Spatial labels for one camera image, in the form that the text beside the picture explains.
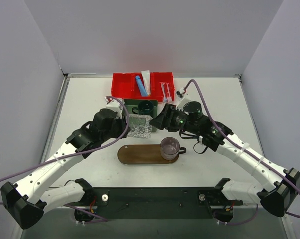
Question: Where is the clear textured glass holder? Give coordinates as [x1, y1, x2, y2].
[127, 114, 153, 139]

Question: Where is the lilac enamel mug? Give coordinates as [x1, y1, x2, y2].
[160, 137, 187, 161]

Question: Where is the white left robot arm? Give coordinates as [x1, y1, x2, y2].
[0, 108, 129, 229]

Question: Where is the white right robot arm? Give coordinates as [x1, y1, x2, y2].
[150, 101, 300, 217]

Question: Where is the blue toothpaste tube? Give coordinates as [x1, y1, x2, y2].
[135, 75, 148, 97]

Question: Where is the wooden oval tray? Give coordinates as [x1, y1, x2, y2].
[117, 144, 179, 165]

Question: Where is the white toothpaste tube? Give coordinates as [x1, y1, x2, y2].
[141, 70, 151, 96]

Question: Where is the dark green mug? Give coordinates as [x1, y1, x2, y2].
[132, 100, 154, 117]

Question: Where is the green metal box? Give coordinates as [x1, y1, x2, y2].
[124, 98, 158, 133]

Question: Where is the red plastic organizer bin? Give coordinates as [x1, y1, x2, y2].
[111, 72, 175, 103]

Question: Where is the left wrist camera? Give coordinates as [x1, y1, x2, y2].
[105, 97, 124, 119]

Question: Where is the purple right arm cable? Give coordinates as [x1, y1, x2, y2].
[184, 79, 300, 226]

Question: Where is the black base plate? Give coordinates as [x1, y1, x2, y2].
[73, 187, 243, 220]

